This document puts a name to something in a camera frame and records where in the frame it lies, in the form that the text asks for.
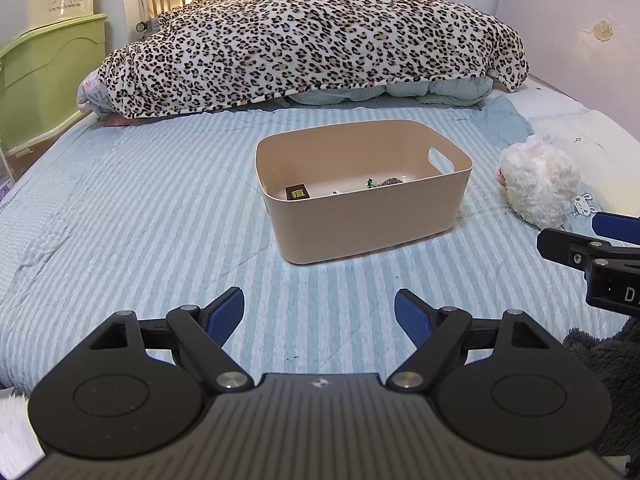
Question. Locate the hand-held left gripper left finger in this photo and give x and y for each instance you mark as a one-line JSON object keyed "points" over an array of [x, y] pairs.
{"points": [[225, 315]]}

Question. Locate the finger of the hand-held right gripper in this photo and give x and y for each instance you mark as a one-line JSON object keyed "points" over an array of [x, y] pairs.
{"points": [[620, 227], [565, 247]]}

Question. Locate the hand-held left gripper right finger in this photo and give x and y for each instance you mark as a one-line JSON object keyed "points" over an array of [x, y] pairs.
{"points": [[415, 316]]}

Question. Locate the beige plastic basket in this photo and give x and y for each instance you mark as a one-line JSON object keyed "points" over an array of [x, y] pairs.
{"points": [[350, 230]]}

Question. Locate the small dark toy with green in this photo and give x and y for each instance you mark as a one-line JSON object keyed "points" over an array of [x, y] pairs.
{"points": [[390, 181]]}

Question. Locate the small dark packet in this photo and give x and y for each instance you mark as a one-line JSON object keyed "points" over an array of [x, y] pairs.
{"points": [[297, 193]]}

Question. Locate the person's right forearm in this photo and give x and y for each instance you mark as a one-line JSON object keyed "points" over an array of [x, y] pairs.
{"points": [[610, 385]]}

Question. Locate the white fluffy plush toy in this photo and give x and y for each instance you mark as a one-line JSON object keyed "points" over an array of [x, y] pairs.
{"points": [[540, 185]]}

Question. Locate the white pillow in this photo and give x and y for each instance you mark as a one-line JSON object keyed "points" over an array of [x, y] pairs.
{"points": [[600, 140]]}

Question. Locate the blue striped bed sheet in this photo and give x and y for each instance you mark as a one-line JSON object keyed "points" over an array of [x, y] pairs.
{"points": [[125, 210]]}

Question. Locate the cream flower decoration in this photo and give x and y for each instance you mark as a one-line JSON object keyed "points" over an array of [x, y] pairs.
{"points": [[603, 30]]}

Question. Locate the light green quilt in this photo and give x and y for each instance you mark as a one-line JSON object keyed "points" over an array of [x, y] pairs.
{"points": [[440, 91]]}

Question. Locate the white headboard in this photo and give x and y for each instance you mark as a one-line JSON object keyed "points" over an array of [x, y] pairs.
{"points": [[560, 35]]}

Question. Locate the white fluffy cloth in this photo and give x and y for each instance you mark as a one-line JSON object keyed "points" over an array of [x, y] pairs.
{"points": [[12, 425]]}

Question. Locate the pink floral cloth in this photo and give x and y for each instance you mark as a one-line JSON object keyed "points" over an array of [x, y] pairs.
{"points": [[92, 95]]}

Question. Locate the leopard print blanket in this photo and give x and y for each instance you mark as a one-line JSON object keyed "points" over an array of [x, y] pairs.
{"points": [[300, 35]]}

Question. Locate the small round grey object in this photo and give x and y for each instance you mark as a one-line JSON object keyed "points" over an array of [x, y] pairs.
{"points": [[143, 26]]}

